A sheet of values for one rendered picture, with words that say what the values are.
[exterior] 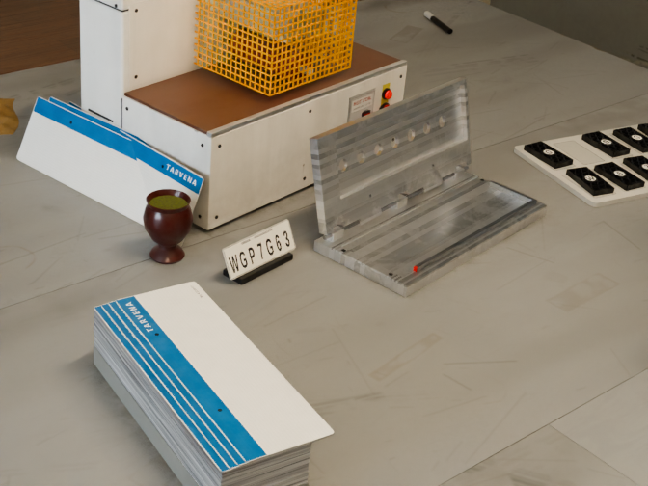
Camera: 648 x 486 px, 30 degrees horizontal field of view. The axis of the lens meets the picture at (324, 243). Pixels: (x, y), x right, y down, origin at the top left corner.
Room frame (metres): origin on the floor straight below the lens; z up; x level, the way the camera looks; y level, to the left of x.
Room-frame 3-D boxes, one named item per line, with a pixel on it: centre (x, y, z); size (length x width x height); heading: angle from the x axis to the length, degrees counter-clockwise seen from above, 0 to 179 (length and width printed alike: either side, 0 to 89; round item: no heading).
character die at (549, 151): (2.31, -0.45, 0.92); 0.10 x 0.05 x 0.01; 36
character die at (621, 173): (2.24, -0.59, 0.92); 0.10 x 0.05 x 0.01; 33
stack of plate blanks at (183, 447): (1.33, 0.16, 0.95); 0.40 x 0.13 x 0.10; 35
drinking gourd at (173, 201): (1.78, 0.27, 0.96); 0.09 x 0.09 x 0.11
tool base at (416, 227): (1.96, -0.20, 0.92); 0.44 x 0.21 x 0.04; 142
